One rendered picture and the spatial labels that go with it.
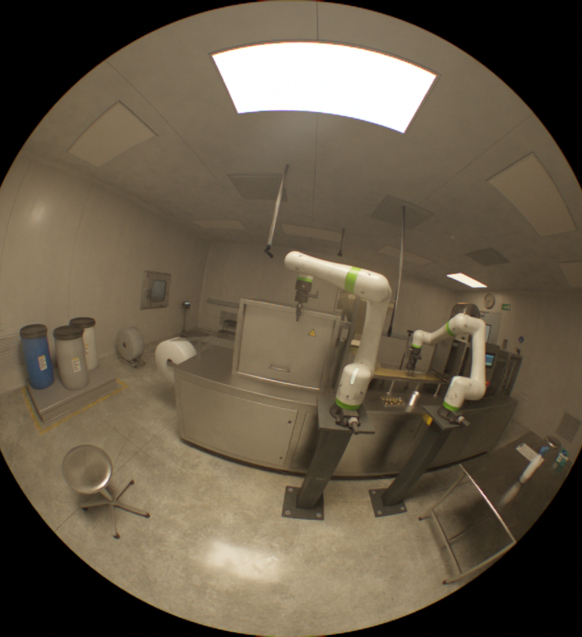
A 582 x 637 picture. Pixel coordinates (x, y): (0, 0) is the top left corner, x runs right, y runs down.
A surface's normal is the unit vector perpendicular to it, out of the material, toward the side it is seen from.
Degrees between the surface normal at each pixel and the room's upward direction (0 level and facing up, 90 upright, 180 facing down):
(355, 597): 0
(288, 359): 90
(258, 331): 90
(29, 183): 90
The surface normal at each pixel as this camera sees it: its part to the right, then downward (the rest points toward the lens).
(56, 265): 0.98, 0.18
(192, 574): 0.18, -0.98
